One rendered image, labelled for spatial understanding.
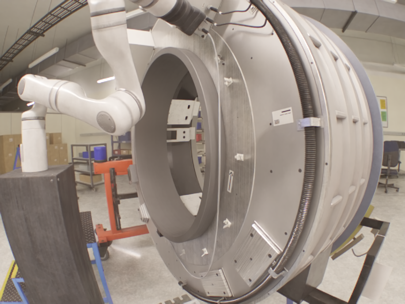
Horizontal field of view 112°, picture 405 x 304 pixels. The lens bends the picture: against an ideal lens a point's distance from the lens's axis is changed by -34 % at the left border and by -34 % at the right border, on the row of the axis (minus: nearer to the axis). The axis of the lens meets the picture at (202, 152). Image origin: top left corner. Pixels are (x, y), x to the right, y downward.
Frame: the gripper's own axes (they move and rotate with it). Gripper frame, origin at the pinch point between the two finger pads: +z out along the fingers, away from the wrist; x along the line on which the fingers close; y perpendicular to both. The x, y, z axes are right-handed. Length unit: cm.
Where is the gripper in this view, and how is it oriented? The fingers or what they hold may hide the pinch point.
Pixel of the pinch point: (202, 29)
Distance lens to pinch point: 65.7
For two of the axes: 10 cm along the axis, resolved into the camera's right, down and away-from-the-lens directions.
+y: 5.7, 7.4, -3.6
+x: 6.1, -6.7, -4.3
